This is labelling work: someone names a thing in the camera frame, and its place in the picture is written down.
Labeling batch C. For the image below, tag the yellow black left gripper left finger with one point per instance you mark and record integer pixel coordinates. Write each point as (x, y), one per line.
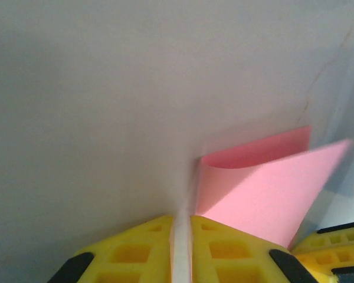
(129, 253)

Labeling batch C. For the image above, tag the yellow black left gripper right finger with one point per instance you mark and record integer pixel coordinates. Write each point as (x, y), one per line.
(233, 259)

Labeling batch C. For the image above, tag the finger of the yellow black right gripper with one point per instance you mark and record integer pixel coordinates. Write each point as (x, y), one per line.
(342, 238)
(342, 261)

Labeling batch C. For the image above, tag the pink square paper sheet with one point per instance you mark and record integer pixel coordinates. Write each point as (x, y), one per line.
(268, 191)

